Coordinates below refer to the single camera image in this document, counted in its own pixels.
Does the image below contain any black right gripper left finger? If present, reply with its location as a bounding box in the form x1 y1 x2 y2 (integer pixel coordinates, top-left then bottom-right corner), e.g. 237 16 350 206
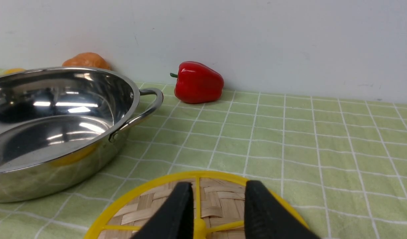
131 182 194 239

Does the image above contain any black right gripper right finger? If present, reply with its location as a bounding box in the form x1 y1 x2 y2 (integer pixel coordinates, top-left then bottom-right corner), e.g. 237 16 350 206
244 180 319 239

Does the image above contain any yellow woven bamboo steamer lid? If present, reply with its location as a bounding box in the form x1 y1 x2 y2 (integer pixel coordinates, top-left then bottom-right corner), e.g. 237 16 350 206
85 171 310 239

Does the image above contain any stainless steel pot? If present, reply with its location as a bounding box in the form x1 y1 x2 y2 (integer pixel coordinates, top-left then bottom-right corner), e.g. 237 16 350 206
0 67 164 203

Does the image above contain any red bell pepper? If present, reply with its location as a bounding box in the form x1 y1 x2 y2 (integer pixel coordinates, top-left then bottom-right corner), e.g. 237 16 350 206
170 61 224 104

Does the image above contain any yellow banana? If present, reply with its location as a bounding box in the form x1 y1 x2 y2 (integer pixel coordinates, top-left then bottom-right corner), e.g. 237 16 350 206
3 68 26 75

